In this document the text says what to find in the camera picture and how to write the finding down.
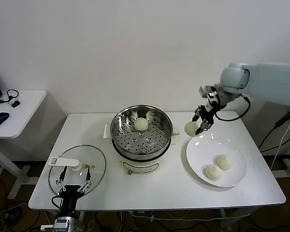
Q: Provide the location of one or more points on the stainless steel steamer basket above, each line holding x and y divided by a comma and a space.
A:
120, 130

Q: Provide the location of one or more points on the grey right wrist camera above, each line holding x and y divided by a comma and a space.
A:
205, 90

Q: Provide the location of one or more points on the white side table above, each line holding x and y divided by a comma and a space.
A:
26, 113

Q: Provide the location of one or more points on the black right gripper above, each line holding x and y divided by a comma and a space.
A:
206, 114

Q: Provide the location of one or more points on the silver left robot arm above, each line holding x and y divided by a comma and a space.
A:
68, 222

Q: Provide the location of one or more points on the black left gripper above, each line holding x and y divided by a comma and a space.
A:
70, 195

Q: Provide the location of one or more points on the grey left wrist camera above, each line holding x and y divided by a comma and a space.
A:
47, 227

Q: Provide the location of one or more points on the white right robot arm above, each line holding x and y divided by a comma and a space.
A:
268, 79

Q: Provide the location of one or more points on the white steamed baozi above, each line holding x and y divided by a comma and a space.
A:
141, 124
213, 172
224, 162
191, 129

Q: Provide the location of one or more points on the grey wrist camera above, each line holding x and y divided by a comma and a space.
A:
47, 227
205, 90

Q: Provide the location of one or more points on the white electric cooker base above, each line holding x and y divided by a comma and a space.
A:
140, 164

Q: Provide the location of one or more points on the white round plate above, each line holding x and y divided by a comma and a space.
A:
207, 154

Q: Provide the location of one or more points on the small black device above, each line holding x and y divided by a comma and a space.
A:
16, 103

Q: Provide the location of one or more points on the white stand foot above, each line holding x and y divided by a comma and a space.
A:
282, 173

